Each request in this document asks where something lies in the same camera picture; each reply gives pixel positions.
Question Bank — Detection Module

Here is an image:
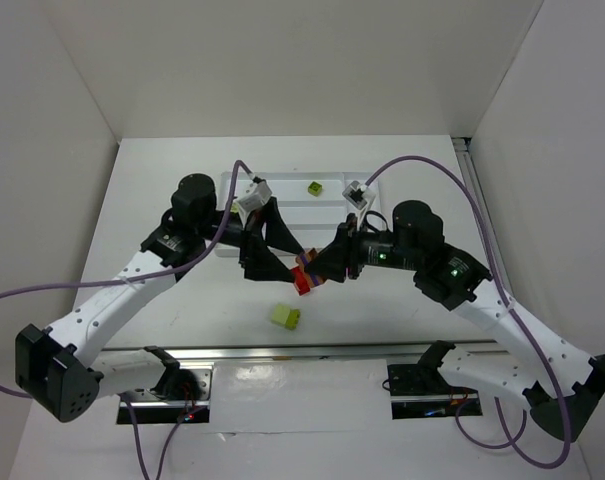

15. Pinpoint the orange lego brick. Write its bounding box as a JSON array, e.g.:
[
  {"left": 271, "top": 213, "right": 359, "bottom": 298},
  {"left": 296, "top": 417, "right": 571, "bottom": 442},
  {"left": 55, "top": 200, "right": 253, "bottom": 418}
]
[{"left": 295, "top": 248, "right": 328, "bottom": 291}]

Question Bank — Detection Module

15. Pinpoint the dark green square lego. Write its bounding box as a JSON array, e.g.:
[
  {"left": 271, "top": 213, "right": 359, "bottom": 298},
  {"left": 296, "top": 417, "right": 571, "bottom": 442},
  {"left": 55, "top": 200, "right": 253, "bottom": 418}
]
[{"left": 307, "top": 181, "right": 324, "bottom": 197}]

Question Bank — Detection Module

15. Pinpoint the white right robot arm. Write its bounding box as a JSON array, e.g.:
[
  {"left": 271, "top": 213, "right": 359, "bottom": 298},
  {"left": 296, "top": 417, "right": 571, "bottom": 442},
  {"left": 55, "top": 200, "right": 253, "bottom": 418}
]
[{"left": 302, "top": 200, "right": 605, "bottom": 442}]

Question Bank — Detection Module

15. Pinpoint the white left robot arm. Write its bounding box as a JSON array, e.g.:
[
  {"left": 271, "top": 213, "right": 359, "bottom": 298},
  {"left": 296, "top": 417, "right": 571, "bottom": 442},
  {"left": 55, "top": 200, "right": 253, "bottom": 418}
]
[{"left": 15, "top": 173, "right": 303, "bottom": 423}]

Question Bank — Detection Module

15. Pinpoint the red lego brick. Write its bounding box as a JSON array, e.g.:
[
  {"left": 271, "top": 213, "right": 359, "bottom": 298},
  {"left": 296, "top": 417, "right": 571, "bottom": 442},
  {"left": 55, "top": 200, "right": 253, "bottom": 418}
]
[{"left": 291, "top": 267, "right": 321, "bottom": 296}]

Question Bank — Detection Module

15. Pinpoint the pale and lime green lego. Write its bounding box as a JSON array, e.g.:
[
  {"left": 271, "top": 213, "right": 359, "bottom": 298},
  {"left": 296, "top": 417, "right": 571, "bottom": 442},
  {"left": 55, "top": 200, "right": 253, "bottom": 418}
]
[{"left": 270, "top": 304, "right": 301, "bottom": 330}]

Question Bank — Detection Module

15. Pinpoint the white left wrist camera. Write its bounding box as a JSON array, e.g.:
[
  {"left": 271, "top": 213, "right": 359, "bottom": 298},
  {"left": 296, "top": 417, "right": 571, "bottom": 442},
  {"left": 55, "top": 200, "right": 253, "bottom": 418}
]
[{"left": 236, "top": 180, "right": 272, "bottom": 213}]

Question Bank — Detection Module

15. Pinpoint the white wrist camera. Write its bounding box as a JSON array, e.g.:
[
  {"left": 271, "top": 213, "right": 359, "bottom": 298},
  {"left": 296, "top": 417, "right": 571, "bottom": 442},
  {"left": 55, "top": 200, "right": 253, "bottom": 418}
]
[
  {"left": 342, "top": 180, "right": 377, "bottom": 227},
  {"left": 236, "top": 180, "right": 272, "bottom": 213}
]

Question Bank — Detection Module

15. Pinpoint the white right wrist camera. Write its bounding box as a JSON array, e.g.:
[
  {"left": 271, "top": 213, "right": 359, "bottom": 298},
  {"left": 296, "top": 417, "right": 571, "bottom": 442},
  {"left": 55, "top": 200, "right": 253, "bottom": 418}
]
[{"left": 342, "top": 180, "right": 377, "bottom": 227}]

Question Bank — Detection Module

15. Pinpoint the aluminium rail front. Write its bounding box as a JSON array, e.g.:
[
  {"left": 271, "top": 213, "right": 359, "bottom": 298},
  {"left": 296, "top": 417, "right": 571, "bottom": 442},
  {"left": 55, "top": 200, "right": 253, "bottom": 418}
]
[{"left": 101, "top": 341, "right": 503, "bottom": 365}]

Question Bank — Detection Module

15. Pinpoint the aluminium rail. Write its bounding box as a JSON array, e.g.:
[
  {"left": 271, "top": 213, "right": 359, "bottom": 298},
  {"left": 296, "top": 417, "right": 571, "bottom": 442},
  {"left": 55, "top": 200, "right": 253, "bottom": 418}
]
[
  {"left": 451, "top": 137, "right": 513, "bottom": 294},
  {"left": 101, "top": 341, "right": 503, "bottom": 365}
]

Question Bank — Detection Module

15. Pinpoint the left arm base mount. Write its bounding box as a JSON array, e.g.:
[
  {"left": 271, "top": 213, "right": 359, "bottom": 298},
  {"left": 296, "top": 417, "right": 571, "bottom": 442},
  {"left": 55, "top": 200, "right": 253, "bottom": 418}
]
[{"left": 126, "top": 346, "right": 213, "bottom": 425}]

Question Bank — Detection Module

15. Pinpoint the aluminium rail right side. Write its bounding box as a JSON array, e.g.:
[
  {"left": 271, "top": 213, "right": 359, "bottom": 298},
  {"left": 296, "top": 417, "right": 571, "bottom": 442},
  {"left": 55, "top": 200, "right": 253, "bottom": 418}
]
[{"left": 451, "top": 137, "right": 513, "bottom": 294}]

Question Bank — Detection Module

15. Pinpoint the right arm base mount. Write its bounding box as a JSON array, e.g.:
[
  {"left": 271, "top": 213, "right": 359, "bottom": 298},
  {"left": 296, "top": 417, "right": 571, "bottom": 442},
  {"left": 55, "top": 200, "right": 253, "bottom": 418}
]
[{"left": 382, "top": 341, "right": 483, "bottom": 420}]

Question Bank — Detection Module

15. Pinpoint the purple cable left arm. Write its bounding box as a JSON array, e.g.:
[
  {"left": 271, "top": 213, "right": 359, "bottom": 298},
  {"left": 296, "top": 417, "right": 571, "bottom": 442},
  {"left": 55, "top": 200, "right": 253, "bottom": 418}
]
[{"left": 0, "top": 159, "right": 261, "bottom": 480}]

